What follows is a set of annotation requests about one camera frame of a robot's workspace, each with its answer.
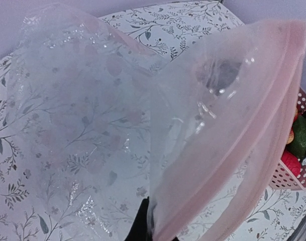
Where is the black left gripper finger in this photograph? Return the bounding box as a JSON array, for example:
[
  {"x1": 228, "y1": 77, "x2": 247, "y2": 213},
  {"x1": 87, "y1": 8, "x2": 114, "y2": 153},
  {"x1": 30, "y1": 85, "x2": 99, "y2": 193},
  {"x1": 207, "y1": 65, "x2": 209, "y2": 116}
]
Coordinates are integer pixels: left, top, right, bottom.
[{"x1": 126, "y1": 197, "x2": 155, "y2": 241}]

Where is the clear zip top bag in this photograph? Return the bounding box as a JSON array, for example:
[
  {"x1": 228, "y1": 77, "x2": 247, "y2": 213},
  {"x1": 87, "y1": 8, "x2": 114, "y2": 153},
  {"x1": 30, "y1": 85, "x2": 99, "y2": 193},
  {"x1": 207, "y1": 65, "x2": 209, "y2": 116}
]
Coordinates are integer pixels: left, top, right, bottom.
[{"x1": 6, "y1": 4, "x2": 306, "y2": 240}]

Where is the floral patterned tablecloth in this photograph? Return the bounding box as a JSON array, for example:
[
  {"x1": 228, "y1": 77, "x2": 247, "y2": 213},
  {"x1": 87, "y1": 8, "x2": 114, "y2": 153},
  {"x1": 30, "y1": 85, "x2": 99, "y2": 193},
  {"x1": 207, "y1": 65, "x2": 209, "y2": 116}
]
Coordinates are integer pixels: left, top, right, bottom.
[{"x1": 0, "y1": 1, "x2": 306, "y2": 240}]

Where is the pink perforated plastic basket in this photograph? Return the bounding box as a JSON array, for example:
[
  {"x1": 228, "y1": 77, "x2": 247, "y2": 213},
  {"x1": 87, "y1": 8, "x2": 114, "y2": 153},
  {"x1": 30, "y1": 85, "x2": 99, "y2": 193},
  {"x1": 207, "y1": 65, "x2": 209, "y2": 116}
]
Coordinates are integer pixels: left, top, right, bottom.
[{"x1": 269, "y1": 89, "x2": 306, "y2": 190}]

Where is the red strawberry toy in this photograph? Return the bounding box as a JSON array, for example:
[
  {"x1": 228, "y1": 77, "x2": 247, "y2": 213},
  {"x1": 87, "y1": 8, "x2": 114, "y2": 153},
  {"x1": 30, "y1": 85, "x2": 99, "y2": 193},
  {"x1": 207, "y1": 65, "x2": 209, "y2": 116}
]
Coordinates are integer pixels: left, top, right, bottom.
[{"x1": 281, "y1": 150, "x2": 301, "y2": 177}]

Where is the small red peach toy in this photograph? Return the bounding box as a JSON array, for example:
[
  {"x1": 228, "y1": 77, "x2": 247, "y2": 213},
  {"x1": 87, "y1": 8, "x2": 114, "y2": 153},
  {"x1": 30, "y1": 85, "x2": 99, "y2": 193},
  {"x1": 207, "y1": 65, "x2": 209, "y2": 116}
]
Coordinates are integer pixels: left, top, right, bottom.
[{"x1": 286, "y1": 128, "x2": 294, "y2": 145}]

